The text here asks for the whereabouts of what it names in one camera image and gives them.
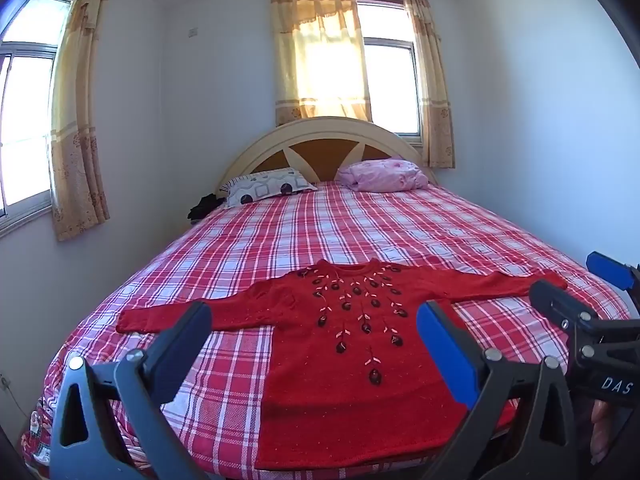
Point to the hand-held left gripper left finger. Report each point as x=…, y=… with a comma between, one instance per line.
x=185, y=330

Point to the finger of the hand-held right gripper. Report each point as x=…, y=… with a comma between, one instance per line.
x=555, y=302
x=607, y=269

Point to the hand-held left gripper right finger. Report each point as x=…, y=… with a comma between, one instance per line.
x=445, y=355

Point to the red embroidered knit sweater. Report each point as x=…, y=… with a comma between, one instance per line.
x=325, y=385

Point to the person's right hand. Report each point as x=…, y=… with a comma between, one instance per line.
x=598, y=430

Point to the dark cloth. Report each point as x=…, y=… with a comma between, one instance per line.
x=205, y=206

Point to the red white plaid bedsheet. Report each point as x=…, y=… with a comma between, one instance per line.
x=350, y=230

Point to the white patterned pillow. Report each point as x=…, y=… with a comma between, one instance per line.
x=260, y=187

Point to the pink pillow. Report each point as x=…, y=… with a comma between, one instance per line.
x=380, y=175

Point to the beige floral curtain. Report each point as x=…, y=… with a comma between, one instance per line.
x=75, y=135
x=320, y=60
x=435, y=85

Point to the cream arched bed headboard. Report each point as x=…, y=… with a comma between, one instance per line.
x=320, y=130

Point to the white framed window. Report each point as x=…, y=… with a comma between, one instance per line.
x=390, y=85
x=25, y=110

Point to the white wall plate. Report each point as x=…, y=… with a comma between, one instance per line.
x=192, y=32

